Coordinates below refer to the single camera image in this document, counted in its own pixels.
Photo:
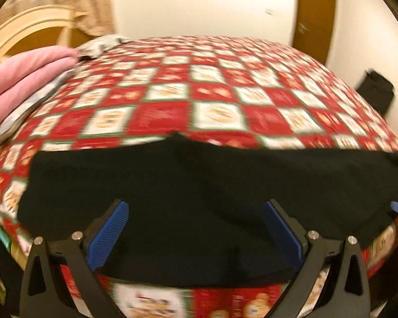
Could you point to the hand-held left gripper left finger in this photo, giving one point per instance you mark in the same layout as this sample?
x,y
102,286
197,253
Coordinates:
x,y
110,228

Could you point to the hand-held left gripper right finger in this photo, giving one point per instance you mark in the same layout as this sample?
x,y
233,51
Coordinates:
x,y
282,230

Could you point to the black pants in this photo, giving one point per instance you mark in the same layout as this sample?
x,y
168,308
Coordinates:
x,y
199,202

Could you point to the black bag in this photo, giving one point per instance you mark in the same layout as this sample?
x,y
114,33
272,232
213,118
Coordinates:
x,y
376,91

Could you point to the red checkered bedspread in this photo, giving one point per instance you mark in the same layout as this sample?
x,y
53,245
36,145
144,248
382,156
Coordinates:
x,y
185,106

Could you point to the grey patterned pillow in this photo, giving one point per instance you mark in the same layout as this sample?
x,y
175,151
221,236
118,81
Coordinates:
x,y
99,44
36,101

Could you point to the pink folded blanket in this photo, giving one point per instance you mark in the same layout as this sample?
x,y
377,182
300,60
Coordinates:
x,y
16,82

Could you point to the brown wooden door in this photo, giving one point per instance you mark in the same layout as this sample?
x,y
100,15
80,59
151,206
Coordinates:
x,y
313,16

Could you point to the cream arched headboard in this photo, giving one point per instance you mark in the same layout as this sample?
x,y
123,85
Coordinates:
x,y
23,29

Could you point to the beige curtain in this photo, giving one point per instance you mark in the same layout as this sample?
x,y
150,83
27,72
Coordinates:
x,y
89,3

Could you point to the wall light switch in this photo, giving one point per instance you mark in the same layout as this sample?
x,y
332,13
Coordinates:
x,y
269,11

